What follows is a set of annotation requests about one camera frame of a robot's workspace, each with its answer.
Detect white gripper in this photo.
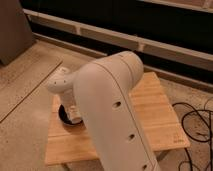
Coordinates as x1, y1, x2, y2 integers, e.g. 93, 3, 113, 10
59, 90, 82, 124

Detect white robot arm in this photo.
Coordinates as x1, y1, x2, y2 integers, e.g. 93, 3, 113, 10
47, 51, 160, 171

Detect black ceramic bowl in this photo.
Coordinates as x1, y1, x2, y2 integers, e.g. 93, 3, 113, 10
58, 105, 74, 126

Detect wooden board table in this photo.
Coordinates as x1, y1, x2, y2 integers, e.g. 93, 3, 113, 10
45, 72, 190, 165

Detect dark cabinet corner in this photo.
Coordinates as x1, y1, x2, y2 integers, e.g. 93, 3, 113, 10
0, 0, 35, 65

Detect white wall rail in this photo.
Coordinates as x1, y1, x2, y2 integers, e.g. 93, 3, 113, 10
24, 9, 213, 72

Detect black floor cables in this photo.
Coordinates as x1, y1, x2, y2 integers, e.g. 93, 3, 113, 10
171, 96, 213, 171

